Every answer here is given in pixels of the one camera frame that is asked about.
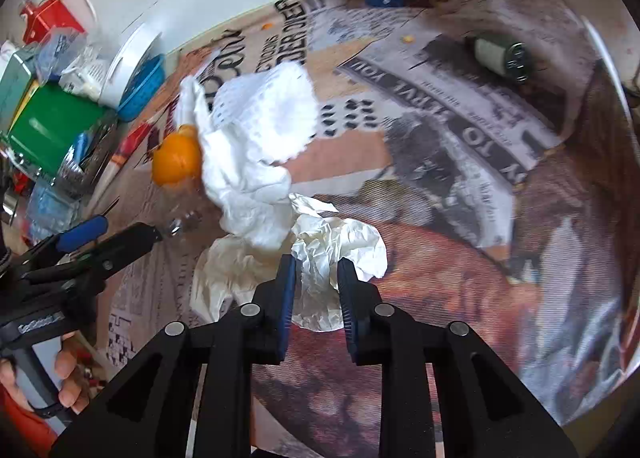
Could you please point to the crumpled cream paper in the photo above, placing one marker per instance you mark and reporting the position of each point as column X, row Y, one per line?
column 225, row 273

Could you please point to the green white can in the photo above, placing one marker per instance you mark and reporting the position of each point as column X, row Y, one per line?
column 492, row 53

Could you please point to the orange fruit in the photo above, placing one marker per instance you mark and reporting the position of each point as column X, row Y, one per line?
column 175, row 161

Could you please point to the white tissue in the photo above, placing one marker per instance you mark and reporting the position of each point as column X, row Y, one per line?
column 240, row 188

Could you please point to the person's left hand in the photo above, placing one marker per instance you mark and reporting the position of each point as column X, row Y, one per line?
column 67, row 368

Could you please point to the person's left forearm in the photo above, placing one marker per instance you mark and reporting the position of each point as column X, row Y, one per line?
column 20, row 430

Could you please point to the clear plastic piece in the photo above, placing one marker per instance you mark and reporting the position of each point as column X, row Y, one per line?
column 186, row 220

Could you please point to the green box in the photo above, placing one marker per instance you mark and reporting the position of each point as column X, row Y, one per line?
column 50, row 128

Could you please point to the teal tin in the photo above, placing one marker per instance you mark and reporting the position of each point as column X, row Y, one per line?
column 17, row 71

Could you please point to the white paper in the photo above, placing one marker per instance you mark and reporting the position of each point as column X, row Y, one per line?
column 345, row 243

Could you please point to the red plastic container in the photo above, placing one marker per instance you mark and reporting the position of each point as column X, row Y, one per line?
column 50, row 18

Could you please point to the newspaper print tablecloth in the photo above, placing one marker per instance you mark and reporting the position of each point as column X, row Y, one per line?
column 450, row 218

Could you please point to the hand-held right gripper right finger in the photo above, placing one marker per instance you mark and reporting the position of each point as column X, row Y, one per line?
column 347, row 308

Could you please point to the blue packets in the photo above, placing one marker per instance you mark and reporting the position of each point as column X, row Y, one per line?
column 50, row 208

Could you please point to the red white pen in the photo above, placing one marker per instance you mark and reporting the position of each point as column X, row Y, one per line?
column 122, row 156

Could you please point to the blue plastic basket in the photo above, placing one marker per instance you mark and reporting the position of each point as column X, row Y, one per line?
column 142, row 86

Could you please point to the clear plastic bag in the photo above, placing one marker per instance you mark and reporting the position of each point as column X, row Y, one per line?
column 80, row 63

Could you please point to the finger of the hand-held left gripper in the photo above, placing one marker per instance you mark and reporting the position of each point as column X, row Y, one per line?
column 125, row 243
column 82, row 233

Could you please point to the clear plastic container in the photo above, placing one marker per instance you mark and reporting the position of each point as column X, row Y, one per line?
column 90, row 158

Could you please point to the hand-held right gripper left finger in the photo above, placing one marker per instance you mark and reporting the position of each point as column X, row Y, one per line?
column 286, row 298

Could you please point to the white foam fruit net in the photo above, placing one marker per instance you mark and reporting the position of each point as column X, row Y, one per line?
column 270, row 108

